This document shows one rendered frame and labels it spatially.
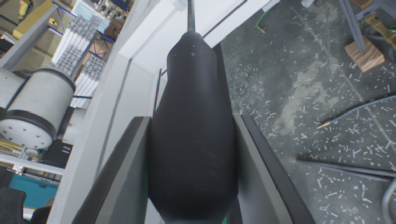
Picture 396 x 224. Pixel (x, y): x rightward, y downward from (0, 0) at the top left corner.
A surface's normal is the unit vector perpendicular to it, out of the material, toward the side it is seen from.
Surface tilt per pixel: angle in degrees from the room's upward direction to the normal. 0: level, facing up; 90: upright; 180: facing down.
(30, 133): 90
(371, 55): 0
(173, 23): 90
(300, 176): 0
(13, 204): 92
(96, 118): 90
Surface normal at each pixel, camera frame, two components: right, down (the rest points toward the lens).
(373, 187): -0.71, -0.43
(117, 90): 0.71, -0.46
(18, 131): 0.03, 0.77
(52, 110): 0.94, -0.25
